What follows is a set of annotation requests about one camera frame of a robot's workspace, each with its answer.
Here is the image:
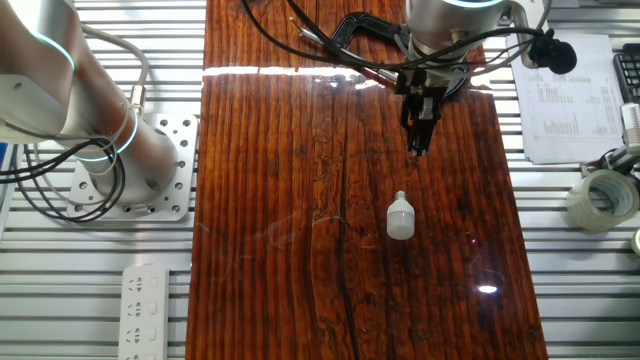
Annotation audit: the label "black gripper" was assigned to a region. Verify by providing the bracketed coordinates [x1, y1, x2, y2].
[393, 62, 470, 157]

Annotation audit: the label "white LED light bulb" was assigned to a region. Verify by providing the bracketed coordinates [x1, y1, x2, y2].
[385, 189, 417, 242]

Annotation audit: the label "black C-clamp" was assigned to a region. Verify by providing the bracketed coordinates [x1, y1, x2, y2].
[288, 11, 470, 104]

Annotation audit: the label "printed paper sheets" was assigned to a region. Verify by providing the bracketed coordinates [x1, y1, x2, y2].
[505, 29, 626, 166]

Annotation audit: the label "brown wooden board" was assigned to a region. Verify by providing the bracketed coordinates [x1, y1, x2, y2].
[184, 0, 550, 360]

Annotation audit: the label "black keyboard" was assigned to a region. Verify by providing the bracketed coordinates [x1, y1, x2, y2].
[612, 43, 640, 104]

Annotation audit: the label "white power strip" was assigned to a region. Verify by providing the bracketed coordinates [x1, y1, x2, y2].
[117, 264, 171, 360]

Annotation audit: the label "silver metal bracket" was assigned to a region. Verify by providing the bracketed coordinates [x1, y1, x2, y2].
[580, 144, 640, 179]

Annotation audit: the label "silver ribbed depth camera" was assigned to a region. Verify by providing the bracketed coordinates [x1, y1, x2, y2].
[619, 102, 640, 146]

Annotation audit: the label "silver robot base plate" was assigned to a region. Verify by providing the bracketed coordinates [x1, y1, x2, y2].
[66, 112, 200, 223]

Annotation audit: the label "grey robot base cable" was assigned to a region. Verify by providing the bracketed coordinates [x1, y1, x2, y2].
[79, 22, 151, 117]

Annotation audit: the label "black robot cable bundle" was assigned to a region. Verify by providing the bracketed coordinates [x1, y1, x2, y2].
[0, 138, 126, 224]

